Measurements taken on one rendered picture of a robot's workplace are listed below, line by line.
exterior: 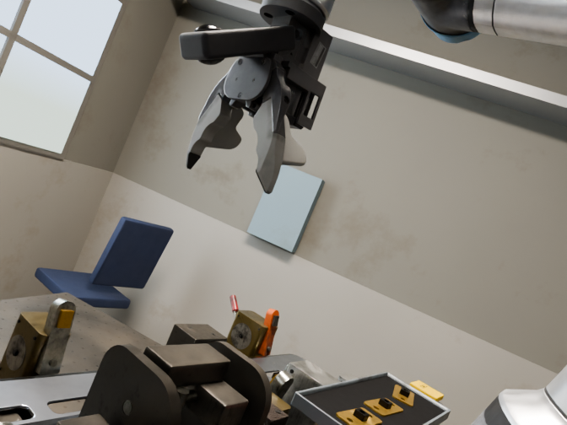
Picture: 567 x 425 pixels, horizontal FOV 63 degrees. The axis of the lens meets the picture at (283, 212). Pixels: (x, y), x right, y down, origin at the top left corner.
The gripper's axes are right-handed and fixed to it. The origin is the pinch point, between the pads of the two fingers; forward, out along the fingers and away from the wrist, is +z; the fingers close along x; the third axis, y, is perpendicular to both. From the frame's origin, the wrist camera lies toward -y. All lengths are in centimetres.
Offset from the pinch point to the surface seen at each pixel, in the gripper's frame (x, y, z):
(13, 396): 26.2, -2.1, 38.6
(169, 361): 2.1, 3.6, 21.3
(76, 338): 110, 44, 65
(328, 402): -2.3, 30.1, 25.0
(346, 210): 152, 209, -15
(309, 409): -3.4, 24.6, 25.1
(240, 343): 54, 64, 40
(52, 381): 30.3, 4.5, 38.5
